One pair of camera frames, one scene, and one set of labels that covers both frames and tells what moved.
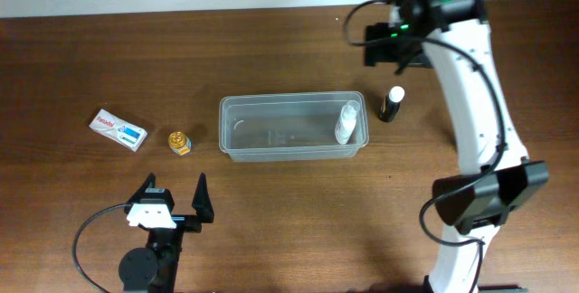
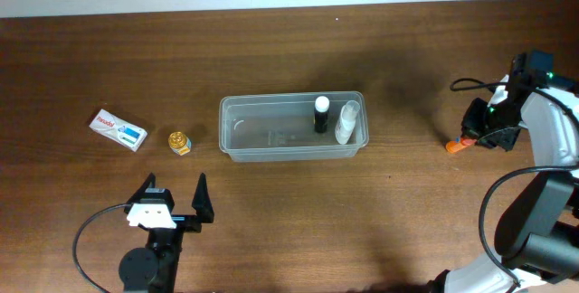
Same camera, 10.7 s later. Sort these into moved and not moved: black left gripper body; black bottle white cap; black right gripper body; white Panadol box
Moved: black bottle white cap; black right gripper body
Not moved: black left gripper body; white Panadol box
